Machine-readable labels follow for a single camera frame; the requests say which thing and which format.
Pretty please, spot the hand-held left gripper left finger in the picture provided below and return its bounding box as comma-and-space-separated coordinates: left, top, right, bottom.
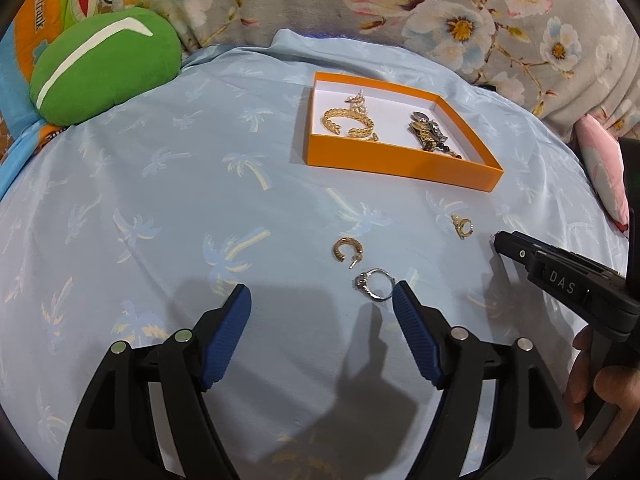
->
59, 283, 252, 480

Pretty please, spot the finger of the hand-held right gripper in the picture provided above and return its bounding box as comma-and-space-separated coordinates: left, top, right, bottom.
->
491, 230, 541, 273

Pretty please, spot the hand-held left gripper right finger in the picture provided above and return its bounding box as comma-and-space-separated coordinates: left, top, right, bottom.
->
392, 281, 587, 480

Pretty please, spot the gold pearl earring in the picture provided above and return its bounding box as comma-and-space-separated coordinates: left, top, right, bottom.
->
451, 214, 475, 241

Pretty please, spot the silver ring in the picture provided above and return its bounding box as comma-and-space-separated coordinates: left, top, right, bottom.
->
354, 268, 399, 302

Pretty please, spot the gold hoop earring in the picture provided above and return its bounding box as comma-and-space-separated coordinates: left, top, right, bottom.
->
332, 237, 365, 270

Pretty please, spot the black bead bracelet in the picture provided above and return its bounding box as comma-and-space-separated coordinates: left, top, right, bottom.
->
424, 142, 464, 159

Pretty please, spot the gold wristwatch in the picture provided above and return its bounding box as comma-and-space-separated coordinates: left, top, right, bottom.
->
413, 125, 443, 152

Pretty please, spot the orange shallow box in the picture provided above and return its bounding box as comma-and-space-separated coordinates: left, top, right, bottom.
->
306, 71, 505, 193

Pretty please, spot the silver wristwatch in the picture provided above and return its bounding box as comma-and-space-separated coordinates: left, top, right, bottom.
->
409, 109, 449, 141

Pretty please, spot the white pearl bracelet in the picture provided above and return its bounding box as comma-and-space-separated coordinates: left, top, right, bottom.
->
346, 88, 372, 117

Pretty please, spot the gold cuff bracelet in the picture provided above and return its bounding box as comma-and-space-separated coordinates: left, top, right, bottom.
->
322, 104, 381, 143

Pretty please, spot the person's right hand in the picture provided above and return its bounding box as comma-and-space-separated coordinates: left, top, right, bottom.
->
564, 327, 640, 469

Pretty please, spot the pink pillow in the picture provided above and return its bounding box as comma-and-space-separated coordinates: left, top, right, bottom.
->
575, 114, 632, 227

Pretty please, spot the light blue palm-print sheet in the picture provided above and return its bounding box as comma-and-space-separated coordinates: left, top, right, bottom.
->
0, 29, 632, 480

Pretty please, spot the grey floral blanket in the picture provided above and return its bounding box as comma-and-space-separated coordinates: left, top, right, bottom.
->
110, 0, 636, 146

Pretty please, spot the green round cushion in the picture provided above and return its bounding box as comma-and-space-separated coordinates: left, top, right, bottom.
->
30, 7, 182, 127

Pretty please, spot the cartoon printed blanket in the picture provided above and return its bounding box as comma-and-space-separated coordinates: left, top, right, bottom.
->
0, 0, 117, 198

